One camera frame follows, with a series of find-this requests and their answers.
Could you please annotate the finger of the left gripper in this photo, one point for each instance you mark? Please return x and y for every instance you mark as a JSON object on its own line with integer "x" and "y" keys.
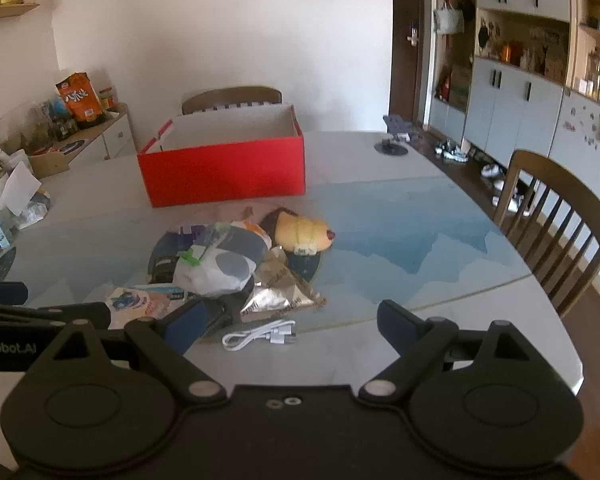
{"x": 95, "y": 312}
{"x": 13, "y": 293}

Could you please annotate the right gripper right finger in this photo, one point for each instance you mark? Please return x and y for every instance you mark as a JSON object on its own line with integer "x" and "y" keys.
{"x": 419, "y": 343}

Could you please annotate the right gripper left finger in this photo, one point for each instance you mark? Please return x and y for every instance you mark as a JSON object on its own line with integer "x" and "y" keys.
{"x": 160, "y": 346}

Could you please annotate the blue white snack packet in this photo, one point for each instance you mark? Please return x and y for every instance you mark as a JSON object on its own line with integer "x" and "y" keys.
{"x": 150, "y": 301}

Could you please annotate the white grey paper bag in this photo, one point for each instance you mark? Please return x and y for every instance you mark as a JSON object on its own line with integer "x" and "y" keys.
{"x": 219, "y": 258}

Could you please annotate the silver foil snack bag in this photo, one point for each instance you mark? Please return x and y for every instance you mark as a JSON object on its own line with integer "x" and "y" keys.
{"x": 278, "y": 290}

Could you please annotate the yellow plush bread toy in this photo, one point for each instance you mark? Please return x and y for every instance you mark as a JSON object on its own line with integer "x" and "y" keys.
{"x": 298, "y": 234}

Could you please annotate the white tissue paper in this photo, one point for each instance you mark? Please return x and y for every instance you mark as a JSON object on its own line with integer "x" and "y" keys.
{"x": 17, "y": 187}

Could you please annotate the white drawer sideboard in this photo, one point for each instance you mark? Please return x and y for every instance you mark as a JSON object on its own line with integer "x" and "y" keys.
{"x": 109, "y": 140}

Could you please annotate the right wooden chair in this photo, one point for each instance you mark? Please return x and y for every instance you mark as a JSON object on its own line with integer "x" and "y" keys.
{"x": 553, "y": 221}

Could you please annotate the wooden chair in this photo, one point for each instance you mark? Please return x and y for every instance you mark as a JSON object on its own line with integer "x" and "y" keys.
{"x": 226, "y": 98}
{"x": 553, "y": 221}

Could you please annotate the orange snack bag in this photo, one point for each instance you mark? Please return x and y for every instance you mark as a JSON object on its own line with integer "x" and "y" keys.
{"x": 81, "y": 100}

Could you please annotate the red cardboard shoe box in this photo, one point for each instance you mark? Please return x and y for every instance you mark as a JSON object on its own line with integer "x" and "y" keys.
{"x": 233, "y": 154}

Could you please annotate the far wooden chair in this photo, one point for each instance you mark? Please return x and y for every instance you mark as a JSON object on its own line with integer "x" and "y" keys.
{"x": 226, "y": 98}

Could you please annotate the hanging grey tote bag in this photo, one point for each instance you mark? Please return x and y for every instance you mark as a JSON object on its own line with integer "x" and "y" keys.
{"x": 448, "y": 20}

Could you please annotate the wooden wall shelf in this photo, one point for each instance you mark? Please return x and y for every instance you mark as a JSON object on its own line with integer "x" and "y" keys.
{"x": 16, "y": 9}

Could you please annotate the white wall cabinet unit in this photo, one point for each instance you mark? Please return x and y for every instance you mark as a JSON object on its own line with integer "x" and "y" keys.
{"x": 524, "y": 75}

